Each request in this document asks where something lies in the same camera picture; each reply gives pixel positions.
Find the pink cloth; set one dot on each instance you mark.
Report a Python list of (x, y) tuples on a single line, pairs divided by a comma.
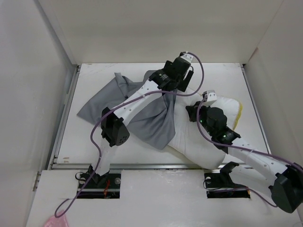
[(57, 222)]

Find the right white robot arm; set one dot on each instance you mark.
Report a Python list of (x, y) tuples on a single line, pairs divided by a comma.
[(280, 179)]

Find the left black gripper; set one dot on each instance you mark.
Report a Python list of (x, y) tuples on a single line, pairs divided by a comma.
[(183, 82)]

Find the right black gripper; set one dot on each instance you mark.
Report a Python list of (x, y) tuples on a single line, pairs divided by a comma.
[(191, 110)]

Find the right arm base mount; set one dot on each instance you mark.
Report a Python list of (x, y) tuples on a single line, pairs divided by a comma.
[(219, 185)]

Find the white pillow yellow edge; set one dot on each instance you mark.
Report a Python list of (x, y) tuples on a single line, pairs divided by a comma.
[(188, 140)]

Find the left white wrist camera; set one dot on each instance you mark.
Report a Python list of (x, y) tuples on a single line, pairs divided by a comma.
[(187, 57)]

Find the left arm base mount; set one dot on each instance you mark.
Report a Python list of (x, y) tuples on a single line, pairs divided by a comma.
[(99, 187)]

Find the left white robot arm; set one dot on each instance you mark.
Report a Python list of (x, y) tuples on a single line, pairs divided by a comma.
[(113, 122)]

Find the grey pillowcase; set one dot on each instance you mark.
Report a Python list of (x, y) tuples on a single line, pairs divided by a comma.
[(154, 124)]

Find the metal rail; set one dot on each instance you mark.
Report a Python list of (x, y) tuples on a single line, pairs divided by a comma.
[(128, 166)]

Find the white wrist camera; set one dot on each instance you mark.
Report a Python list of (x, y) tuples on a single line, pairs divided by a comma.
[(187, 57), (209, 97)]

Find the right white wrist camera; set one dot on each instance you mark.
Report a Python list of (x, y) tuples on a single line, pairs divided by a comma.
[(209, 97)]

